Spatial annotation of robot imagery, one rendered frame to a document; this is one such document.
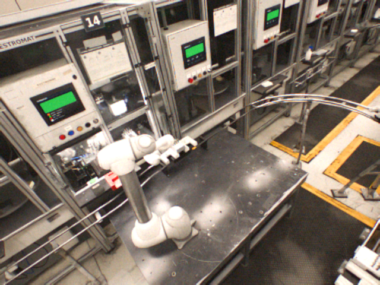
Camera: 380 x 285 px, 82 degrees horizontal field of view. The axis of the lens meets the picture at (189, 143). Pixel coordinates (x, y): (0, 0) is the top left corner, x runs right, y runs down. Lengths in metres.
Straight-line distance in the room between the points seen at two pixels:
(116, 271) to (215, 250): 1.22
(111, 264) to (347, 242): 2.26
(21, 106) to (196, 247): 1.41
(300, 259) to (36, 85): 2.44
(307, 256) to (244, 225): 0.89
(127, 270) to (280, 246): 1.49
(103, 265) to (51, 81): 1.83
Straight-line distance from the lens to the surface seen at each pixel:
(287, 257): 2.43
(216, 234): 1.72
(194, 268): 1.64
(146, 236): 1.54
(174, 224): 1.51
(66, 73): 1.58
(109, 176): 1.93
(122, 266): 2.57
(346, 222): 2.78
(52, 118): 1.62
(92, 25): 1.60
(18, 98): 1.58
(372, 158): 3.55
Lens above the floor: 2.21
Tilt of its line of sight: 40 degrees down
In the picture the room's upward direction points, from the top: 11 degrees counter-clockwise
